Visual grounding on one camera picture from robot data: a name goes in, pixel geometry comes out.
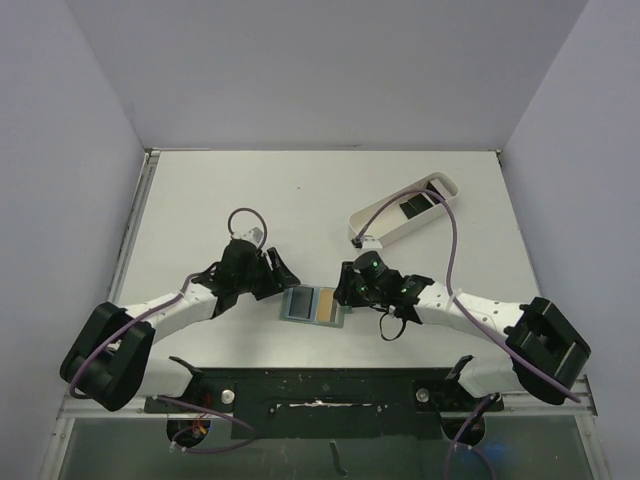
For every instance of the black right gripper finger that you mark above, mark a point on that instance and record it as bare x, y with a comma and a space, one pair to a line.
343, 291
357, 300

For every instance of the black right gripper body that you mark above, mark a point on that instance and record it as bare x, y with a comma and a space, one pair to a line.
351, 288

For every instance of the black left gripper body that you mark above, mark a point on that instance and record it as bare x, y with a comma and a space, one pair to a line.
259, 277

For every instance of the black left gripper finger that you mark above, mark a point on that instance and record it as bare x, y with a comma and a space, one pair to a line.
283, 276
264, 290

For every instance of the green card holder wallet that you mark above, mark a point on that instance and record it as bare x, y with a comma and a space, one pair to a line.
340, 311

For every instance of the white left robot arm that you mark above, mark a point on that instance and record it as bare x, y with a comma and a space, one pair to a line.
110, 363

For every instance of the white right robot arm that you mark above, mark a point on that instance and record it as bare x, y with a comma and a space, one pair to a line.
544, 353

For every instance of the fallen black card in tray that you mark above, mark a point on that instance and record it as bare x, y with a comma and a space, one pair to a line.
415, 205

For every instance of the card stack in tray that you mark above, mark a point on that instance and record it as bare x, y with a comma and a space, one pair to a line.
435, 192

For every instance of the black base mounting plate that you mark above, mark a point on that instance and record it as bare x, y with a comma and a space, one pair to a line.
326, 403

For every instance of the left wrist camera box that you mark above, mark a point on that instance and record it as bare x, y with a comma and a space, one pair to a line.
254, 236

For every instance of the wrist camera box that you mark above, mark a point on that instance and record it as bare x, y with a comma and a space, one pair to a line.
366, 242
254, 236

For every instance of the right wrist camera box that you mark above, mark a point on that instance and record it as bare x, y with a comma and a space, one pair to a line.
366, 242

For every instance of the aluminium frame rail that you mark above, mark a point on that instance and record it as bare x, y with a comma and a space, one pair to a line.
191, 204

